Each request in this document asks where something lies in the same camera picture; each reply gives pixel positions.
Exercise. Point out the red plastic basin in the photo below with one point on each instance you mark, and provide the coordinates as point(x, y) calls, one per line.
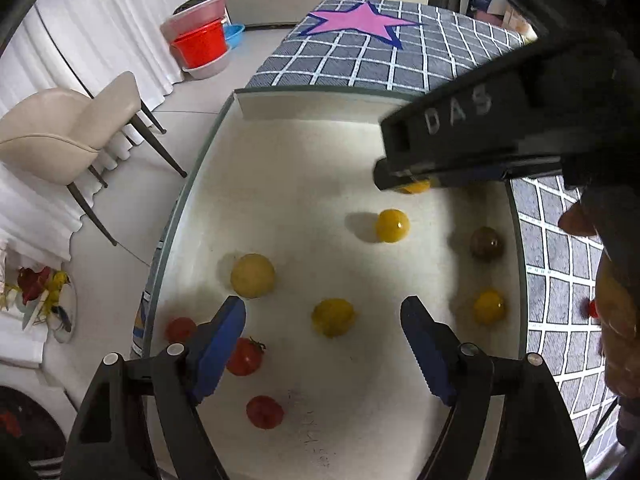
point(200, 45)

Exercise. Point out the star-patterned grid blanket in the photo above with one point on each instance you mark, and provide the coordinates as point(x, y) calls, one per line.
point(375, 55)

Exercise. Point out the white curtain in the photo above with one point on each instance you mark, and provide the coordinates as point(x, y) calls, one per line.
point(100, 20)

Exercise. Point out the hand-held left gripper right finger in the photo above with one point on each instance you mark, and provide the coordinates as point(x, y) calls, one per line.
point(430, 350)

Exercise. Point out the red cherry tomato with stem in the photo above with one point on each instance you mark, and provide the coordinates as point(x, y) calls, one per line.
point(244, 356)

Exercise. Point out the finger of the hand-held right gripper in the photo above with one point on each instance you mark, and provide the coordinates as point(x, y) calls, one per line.
point(460, 120)
point(450, 174)

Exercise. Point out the pale pink plastic basin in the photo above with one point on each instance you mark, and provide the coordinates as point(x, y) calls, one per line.
point(207, 69)

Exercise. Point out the tan longan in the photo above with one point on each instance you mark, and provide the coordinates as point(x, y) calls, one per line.
point(252, 275)

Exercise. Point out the brown-green cherry tomato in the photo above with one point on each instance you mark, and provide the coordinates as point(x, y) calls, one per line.
point(486, 243)

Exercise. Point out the white tray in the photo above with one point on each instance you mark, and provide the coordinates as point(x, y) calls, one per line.
point(300, 185)

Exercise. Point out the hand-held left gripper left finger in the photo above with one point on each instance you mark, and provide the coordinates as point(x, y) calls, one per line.
point(220, 345)

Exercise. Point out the blue plastic basin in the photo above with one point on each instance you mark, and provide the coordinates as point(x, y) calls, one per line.
point(234, 36)

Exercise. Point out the dark round object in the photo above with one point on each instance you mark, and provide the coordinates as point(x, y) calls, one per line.
point(25, 425)

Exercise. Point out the yellow cherry tomato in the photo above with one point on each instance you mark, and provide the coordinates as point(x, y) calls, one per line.
point(415, 189)
point(333, 316)
point(392, 225)
point(489, 306)

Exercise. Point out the person's right hand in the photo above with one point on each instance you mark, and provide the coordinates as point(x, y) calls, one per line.
point(620, 330)

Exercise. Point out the colourful toy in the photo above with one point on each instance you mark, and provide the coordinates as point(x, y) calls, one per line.
point(40, 287)

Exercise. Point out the beige upholstered chair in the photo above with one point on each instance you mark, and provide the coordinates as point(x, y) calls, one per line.
point(60, 130)

